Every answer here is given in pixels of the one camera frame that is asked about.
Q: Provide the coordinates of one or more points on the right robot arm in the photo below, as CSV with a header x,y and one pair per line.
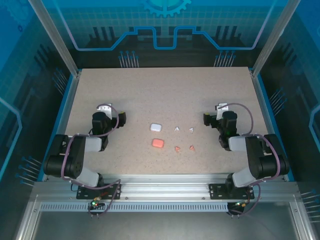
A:
x,y
272,162

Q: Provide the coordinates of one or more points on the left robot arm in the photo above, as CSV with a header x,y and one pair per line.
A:
x,y
77,165

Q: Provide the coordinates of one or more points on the aluminium frame post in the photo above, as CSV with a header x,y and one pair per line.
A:
x,y
272,40
60,40

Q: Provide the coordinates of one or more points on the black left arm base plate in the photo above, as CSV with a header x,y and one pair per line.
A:
x,y
111,192

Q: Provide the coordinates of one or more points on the grey metal panel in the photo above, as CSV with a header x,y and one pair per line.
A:
x,y
162,227

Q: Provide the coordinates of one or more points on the aluminium mounting rail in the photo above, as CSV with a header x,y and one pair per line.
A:
x,y
165,187

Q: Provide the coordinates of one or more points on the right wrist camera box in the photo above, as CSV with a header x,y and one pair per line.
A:
x,y
222,107

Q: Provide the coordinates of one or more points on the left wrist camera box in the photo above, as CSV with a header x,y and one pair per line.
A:
x,y
105,108

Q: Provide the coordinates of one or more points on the small connector board with LEDs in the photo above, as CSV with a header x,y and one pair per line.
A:
x,y
241,204
95,203

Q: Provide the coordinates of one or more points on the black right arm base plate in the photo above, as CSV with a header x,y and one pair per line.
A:
x,y
217,191

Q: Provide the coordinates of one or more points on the pink earbud charging case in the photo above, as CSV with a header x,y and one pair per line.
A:
x,y
157,143

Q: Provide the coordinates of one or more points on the white earbud charging case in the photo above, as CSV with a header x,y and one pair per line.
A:
x,y
156,127

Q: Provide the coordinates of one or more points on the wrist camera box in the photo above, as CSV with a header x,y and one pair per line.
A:
x,y
222,107
105,108

